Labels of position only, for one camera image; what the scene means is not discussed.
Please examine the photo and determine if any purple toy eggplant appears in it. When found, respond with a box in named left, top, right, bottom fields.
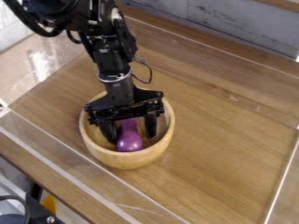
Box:
left=116, top=118, right=143, bottom=152

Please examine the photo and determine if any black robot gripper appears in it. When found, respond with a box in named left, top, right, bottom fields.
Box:
left=84, top=77, right=164, bottom=144

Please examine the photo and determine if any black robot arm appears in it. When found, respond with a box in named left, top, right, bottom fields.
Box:
left=4, top=0, right=164, bottom=143

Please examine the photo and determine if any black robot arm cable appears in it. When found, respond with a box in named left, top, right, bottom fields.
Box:
left=130, top=56, right=155, bottom=86

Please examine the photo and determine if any black clamp with screw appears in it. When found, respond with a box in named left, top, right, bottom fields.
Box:
left=26, top=182, right=66, bottom=224

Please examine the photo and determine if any brown wooden bowl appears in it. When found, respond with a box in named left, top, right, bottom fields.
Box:
left=79, top=99, right=175, bottom=170

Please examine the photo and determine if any black cable bottom left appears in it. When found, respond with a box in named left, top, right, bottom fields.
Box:
left=0, top=194, right=32, bottom=224

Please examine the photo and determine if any clear acrylic tray wall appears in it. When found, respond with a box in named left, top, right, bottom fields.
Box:
left=0, top=12, right=299, bottom=224

